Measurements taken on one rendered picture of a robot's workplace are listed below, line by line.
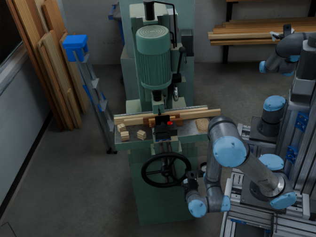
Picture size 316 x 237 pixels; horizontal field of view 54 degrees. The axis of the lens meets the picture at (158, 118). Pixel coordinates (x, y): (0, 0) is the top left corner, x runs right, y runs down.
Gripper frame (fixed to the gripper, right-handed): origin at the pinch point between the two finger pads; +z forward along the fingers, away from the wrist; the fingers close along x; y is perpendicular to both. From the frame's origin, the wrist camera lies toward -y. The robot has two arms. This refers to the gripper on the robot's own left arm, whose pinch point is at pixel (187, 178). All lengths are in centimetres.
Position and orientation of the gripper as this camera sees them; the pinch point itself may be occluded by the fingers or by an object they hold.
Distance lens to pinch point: 177.9
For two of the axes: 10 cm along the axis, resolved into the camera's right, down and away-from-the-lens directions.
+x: 10.0, -0.5, 0.3
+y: 0.5, 9.9, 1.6
